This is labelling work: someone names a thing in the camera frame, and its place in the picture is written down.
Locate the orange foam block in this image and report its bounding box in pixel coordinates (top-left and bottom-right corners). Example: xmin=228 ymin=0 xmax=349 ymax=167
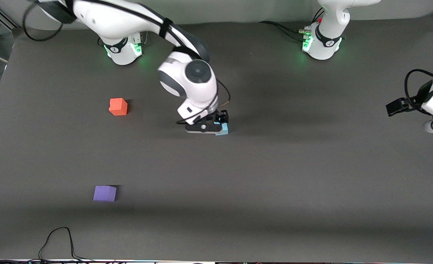
xmin=109 ymin=98 xmax=128 ymax=116

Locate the purple foam block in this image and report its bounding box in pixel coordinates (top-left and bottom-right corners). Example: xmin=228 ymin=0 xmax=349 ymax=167
xmin=93 ymin=186 xmax=117 ymax=202

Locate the black left arm base cable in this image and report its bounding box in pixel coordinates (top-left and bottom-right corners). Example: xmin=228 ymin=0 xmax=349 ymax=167
xmin=258 ymin=21 xmax=309 ymax=41

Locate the black looped floor cable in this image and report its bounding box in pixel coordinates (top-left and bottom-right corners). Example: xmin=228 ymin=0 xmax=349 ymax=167
xmin=38 ymin=227 xmax=94 ymax=263

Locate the grey metal frame bar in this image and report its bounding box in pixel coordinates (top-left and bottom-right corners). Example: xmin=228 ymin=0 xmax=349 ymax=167
xmin=0 ymin=3 xmax=20 ymax=30

